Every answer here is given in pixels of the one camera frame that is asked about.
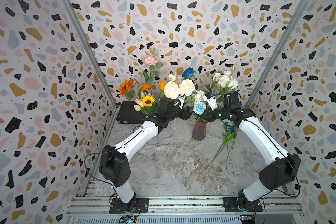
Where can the light blue carnation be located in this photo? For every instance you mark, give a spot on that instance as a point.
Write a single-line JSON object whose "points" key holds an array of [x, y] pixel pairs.
{"points": [[199, 108], [231, 131]]}

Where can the orange rose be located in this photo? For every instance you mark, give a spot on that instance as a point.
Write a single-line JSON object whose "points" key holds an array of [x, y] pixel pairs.
{"points": [[162, 85]]}

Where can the dark red glass vase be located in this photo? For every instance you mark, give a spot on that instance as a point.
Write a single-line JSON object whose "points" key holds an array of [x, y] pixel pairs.
{"points": [[199, 131]]}

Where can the white rose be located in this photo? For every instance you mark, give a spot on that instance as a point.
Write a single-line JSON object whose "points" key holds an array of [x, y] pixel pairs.
{"points": [[199, 96]]}

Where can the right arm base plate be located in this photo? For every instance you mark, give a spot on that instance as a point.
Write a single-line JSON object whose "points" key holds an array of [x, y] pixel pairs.
{"points": [[240, 204]]}

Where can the cream rose right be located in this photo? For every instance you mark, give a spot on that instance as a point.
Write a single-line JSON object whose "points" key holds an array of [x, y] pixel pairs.
{"points": [[186, 87]]}

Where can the orange sunflower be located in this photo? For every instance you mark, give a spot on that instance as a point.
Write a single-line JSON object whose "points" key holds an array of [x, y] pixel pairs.
{"points": [[126, 87]]}

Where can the cream rose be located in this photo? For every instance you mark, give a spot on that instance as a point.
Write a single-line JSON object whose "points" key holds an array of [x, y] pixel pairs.
{"points": [[171, 90], [186, 87]]}

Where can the cream rose left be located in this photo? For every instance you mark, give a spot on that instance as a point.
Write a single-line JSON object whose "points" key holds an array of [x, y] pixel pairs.
{"points": [[171, 90]]}

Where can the orange carnation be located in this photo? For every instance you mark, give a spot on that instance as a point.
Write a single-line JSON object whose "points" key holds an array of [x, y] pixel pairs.
{"points": [[145, 87]]}

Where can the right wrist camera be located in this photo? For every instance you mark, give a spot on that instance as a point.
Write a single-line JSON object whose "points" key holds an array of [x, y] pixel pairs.
{"points": [[210, 98]]}

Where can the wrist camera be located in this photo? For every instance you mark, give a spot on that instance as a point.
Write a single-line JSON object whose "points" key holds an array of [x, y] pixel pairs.
{"points": [[179, 102], [210, 98]]}

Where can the yellow sunflower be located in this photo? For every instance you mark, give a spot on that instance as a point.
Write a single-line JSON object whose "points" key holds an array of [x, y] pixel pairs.
{"points": [[147, 101]]}

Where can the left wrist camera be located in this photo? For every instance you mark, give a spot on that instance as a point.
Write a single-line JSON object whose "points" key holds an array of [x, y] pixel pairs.
{"points": [[179, 102]]}

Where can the light blue carnation stem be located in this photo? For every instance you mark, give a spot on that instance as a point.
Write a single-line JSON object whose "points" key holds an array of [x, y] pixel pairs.
{"points": [[228, 140]]}

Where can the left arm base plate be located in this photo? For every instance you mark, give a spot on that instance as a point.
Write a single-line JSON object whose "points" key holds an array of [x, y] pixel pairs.
{"points": [[136, 205]]}

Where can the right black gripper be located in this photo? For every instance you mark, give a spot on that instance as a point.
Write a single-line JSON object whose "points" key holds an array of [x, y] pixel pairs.
{"points": [[208, 112]]}

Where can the pink carnation sprig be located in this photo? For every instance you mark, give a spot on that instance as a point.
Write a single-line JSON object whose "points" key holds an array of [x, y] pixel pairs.
{"points": [[153, 64]]}

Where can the aluminium rail frame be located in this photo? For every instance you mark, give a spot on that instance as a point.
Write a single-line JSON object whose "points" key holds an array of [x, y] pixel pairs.
{"points": [[272, 209]]}

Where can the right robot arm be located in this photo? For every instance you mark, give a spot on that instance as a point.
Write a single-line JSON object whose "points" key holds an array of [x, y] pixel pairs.
{"points": [[281, 166]]}

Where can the black box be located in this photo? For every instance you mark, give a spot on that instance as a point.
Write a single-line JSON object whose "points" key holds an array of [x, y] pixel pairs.
{"points": [[128, 115]]}

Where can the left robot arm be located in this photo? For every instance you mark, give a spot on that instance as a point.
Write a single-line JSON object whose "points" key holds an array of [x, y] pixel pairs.
{"points": [[114, 163]]}

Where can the white rose cluster sprig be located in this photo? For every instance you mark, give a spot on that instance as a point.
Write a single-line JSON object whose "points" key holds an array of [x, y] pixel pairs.
{"points": [[223, 82]]}

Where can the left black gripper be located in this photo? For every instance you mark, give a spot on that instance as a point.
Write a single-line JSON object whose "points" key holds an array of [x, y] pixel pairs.
{"points": [[186, 113]]}

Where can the purple glass vase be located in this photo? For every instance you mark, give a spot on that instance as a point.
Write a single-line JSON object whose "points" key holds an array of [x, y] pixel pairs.
{"points": [[153, 115]]}

